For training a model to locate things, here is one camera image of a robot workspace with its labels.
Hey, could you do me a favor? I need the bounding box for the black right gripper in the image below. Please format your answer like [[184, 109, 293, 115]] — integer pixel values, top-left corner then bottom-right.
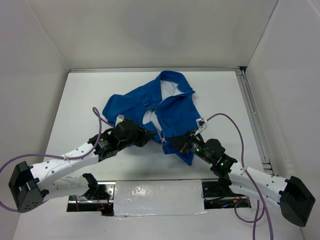
[[166, 128, 213, 164]]

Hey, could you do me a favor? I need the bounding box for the blue jacket white lining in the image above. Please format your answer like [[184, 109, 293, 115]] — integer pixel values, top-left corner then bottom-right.
[[102, 70, 201, 166]]

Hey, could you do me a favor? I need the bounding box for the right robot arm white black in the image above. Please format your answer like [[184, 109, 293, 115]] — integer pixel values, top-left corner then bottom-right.
[[167, 131, 316, 227]]

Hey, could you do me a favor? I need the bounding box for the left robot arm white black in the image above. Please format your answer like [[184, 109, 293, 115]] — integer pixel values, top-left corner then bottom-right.
[[8, 119, 156, 213]]

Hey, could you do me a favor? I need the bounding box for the white glossy taped sheet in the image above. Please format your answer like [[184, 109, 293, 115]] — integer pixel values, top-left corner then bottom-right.
[[113, 179, 206, 217]]

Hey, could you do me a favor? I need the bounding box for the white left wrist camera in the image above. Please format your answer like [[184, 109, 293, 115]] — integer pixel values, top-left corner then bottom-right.
[[116, 114, 125, 123]]

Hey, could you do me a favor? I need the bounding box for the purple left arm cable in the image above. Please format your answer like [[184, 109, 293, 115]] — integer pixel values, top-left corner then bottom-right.
[[0, 106, 121, 212]]

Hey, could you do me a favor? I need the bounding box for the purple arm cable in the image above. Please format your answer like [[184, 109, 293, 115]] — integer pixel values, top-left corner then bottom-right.
[[204, 112, 275, 240], [0, 106, 121, 212]]

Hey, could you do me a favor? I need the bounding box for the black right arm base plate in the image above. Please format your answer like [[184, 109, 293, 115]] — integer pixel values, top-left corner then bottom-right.
[[200, 180, 251, 210]]

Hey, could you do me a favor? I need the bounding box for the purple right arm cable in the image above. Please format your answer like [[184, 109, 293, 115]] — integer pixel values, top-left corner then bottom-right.
[[204, 112, 275, 240]]

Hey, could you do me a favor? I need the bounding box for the aluminium frame rail back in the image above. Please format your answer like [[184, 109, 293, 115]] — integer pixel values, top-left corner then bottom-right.
[[69, 67, 242, 73]]

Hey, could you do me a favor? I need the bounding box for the aluminium frame rail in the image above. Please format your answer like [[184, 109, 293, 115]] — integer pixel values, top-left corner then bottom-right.
[[69, 67, 242, 73], [234, 66, 279, 177]]

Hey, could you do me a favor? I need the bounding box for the aluminium frame rail right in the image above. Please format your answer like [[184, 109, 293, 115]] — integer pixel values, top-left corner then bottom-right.
[[234, 66, 279, 177]]

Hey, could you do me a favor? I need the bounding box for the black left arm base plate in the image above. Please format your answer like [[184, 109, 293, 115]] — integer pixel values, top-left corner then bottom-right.
[[68, 181, 116, 208]]

